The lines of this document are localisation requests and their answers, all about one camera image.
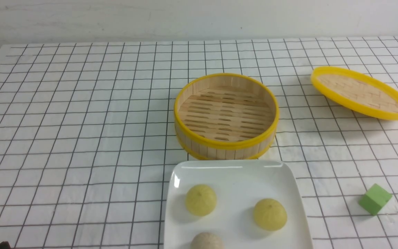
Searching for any yellow-green steamed bun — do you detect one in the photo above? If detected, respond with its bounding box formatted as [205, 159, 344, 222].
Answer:
[185, 184, 217, 216]
[253, 199, 287, 231]

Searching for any white steamed bun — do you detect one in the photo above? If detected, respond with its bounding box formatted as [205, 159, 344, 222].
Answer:
[190, 232, 224, 249]

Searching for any white square plate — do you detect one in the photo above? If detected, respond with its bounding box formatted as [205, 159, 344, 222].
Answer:
[164, 160, 314, 249]

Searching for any yellow-rimmed bamboo steamer basket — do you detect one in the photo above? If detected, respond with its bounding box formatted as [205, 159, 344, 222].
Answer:
[173, 73, 279, 160]

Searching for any white checkered tablecloth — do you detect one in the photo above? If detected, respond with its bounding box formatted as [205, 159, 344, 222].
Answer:
[0, 36, 398, 249]

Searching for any yellow-rimmed bamboo steamer lid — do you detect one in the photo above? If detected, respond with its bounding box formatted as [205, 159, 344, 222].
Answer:
[311, 66, 398, 120]

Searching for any green cube block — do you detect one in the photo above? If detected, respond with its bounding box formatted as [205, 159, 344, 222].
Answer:
[358, 183, 393, 216]

